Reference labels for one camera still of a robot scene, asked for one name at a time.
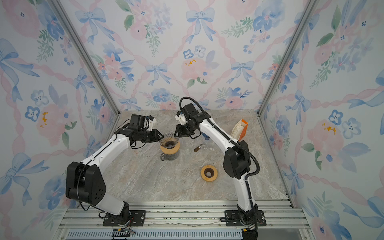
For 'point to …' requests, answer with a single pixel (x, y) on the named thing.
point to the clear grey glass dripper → (169, 141)
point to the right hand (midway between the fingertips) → (176, 134)
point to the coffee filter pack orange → (239, 131)
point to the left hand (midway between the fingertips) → (162, 135)
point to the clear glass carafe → (164, 156)
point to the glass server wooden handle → (196, 149)
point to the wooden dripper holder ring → (174, 150)
